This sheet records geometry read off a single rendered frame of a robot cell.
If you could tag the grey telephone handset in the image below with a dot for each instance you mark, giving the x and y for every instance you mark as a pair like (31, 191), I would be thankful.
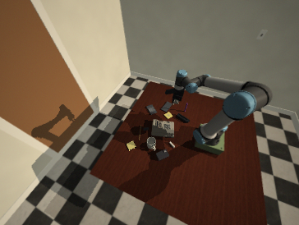
(159, 130)

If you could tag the yellow sticky note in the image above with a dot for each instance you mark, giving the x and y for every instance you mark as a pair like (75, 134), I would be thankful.
(168, 115)
(131, 145)

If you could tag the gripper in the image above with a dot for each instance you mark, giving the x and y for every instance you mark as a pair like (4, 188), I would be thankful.
(177, 96)

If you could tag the white mug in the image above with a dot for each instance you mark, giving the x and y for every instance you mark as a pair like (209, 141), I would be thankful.
(151, 143)

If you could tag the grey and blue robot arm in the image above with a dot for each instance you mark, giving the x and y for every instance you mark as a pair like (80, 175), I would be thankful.
(241, 102)

